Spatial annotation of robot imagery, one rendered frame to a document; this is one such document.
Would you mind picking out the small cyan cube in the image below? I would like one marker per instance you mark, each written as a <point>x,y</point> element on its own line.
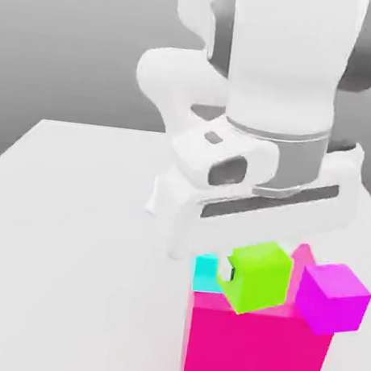
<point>204,272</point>

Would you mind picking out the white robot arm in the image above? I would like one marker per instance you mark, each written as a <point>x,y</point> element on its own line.
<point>283,70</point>

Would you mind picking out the small magenta cube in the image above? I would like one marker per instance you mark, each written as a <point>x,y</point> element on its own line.
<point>331,299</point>

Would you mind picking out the small green cube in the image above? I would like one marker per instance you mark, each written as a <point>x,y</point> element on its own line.
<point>259,278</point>

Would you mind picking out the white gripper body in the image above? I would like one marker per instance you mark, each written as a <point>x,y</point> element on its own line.
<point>265,225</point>

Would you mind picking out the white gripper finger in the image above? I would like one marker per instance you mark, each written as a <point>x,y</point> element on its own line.
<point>302,260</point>
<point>224,270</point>

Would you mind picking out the large pink box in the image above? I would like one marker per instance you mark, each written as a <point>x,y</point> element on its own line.
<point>250,355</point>

